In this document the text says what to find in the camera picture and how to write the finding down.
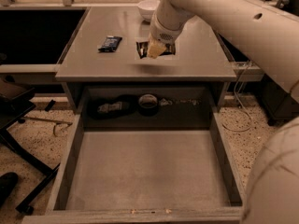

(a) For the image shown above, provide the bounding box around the black shoe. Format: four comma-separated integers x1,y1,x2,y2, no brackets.
0,172,19,207

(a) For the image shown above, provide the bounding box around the grey counter cabinet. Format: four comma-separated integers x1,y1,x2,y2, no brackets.
55,5,238,114

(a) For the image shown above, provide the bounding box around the blue snack bar wrapper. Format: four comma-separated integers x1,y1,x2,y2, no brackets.
98,35,122,52

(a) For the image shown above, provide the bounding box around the dark cloth bundle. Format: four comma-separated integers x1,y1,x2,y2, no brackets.
86,95,137,119

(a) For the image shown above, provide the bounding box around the chocolate rxbar dark wrapper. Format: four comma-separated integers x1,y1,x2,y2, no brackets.
136,41,176,59

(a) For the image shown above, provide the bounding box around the tape roll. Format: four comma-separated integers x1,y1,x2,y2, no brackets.
138,94,159,116

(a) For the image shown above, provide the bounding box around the white cable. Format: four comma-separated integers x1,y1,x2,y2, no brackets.
221,63,254,133

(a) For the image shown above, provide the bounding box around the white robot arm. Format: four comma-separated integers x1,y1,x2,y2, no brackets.
148,0,299,224

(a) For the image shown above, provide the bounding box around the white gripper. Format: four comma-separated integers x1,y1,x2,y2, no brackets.
147,0,194,59

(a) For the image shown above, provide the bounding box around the black office chair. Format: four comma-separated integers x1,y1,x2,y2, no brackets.
0,51,62,216

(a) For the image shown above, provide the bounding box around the grey open drawer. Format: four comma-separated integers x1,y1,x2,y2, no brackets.
22,86,244,224

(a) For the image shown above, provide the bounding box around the white ceramic bowl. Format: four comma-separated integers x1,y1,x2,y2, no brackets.
137,0,160,21

